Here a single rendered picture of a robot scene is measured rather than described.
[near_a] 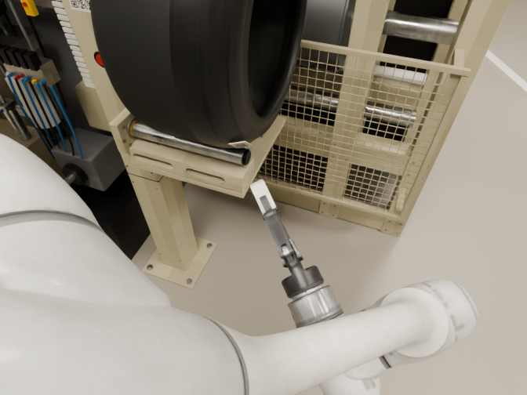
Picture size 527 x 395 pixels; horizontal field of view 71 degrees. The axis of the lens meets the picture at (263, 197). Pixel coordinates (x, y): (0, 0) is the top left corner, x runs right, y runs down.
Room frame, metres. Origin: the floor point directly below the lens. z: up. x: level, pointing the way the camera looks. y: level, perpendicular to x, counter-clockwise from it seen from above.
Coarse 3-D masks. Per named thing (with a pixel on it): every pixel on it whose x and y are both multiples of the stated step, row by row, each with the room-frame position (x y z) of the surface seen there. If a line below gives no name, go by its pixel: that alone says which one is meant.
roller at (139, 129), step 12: (132, 132) 0.82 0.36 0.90; (144, 132) 0.80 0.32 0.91; (156, 132) 0.79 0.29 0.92; (168, 144) 0.77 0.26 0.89; (180, 144) 0.76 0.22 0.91; (192, 144) 0.75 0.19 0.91; (204, 144) 0.75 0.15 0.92; (216, 156) 0.72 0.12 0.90; (228, 156) 0.71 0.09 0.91; (240, 156) 0.70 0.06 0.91
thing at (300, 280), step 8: (296, 256) 0.38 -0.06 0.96; (288, 264) 0.35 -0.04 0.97; (296, 264) 0.35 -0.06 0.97; (296, 272) 0.34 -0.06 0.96; (304, 272) 0.34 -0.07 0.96; (312, 272) 0.35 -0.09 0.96; (288, 280) 0.34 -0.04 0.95; (296, 280) 0.33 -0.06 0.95; (304, 280) 0.33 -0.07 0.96; (312, 280) 0.33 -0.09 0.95; (320, 280) 0.34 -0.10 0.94; (288, 288) 0.32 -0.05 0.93; (296, 288) 0.32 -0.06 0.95; (304, 288) 0.32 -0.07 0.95; (288, 296) 0.32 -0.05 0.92
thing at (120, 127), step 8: (128, 112) 0.84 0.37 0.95; (120, 120) 0.81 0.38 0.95; (128, 120) 0.83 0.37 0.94; (136, 120) 0.85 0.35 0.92; (112, 128) 0.79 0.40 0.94; (120, 128) 0.79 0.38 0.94; (128, 128) 0.81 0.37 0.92; (120, 136) 0.78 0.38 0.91; (128, 136) 0.81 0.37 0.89; (120, 144) 0.79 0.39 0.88; (128, 144) 0.80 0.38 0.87
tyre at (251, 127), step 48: (96, 0) 0.68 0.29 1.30; (144, 0) 0.65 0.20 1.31; (192, 0) 0.62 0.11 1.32; (240, 0) 0.65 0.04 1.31; (288, 0) 1.11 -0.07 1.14; (144, 48) 0.63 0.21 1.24; (192, 48) 0.60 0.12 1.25; (240, 48) 0.63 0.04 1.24; (288, 48) 1.04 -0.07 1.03; (144, 96) 0.63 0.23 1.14; (192, 96) 0.59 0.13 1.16; (240, 96) 0.62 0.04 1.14
